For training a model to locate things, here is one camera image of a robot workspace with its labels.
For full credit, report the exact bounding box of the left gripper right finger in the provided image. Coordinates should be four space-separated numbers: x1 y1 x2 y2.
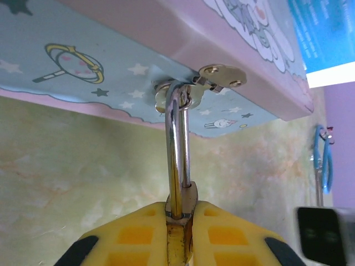
192 200 306 266

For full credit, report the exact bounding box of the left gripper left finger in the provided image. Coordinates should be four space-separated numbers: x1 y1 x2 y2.
54 201 168 266

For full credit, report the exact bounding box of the brass padlock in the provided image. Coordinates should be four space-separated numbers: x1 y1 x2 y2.
163 80 200 266

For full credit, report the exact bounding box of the cartoon print tin box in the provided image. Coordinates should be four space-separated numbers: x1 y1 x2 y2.
0 0 315 139

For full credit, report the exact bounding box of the blue-lidded white storage box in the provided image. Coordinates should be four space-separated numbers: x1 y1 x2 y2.
287 0 355 90

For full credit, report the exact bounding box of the blue cable loop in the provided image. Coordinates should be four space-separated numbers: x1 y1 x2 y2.
312 124 335 195

